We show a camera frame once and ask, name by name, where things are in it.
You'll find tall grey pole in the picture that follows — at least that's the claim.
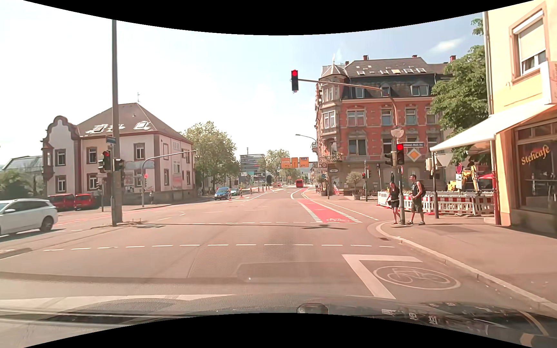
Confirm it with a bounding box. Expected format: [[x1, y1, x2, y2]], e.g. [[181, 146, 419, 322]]
[[110, 19, 124, 227]]

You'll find car's own bonnet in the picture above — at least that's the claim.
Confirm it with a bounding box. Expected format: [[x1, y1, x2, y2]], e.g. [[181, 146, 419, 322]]
[[61, 296, 557, 348]]

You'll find yellow excavator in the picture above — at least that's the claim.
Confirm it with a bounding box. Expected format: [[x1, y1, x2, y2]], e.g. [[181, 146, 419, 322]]
[[447, 162, 494, 193]]

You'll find white gabled building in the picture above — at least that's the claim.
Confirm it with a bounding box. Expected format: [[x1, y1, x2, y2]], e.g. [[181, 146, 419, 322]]
[[41, 102, 198, 205]]

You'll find small potted tree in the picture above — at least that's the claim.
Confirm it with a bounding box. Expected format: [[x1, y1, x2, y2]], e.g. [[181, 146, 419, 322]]
[[346, 171, 363, 201]]

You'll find red and white barrier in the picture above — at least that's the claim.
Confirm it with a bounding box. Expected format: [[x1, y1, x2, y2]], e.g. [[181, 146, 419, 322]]
[[377, 190, 495, 216]]

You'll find traffic light on pole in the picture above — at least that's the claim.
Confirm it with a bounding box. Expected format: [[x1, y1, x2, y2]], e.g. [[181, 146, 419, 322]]
[[97, 135, 126, 189]]

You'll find small traffic light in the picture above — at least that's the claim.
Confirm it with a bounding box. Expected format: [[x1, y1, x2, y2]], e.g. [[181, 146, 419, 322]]
[[361, 160, 371, 202]]

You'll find person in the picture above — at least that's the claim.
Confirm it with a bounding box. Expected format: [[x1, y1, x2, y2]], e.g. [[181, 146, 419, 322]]
[[406, 174, 426, 226], [386, 181, 401, 225]]

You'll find grey roofed building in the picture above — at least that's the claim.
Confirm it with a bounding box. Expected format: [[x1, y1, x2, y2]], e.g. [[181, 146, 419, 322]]
[[0, 155, 43, 176]]

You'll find grey asphalt road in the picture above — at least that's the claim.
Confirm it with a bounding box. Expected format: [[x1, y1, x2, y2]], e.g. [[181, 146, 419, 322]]
[[0, 186, 557, 348]]

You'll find large green tree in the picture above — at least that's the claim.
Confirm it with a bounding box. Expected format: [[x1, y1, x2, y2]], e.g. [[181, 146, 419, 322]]
[[428, 17, 489, 165]]

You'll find red brick building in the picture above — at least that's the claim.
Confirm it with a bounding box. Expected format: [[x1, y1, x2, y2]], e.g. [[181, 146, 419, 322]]
[[314, 54, 457, 194]]

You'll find white car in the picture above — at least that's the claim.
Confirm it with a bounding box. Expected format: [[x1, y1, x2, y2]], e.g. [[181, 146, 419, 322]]
[[0, 198, 59, 243]]

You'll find yellow building with awning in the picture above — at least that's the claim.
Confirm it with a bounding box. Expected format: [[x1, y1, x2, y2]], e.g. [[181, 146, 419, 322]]
[[429, 0, 557, 243]]

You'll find red van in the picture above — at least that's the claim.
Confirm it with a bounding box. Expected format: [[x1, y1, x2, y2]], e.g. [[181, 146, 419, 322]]
[[46, 193, 76, 211], [74, 193, 98, 210]]

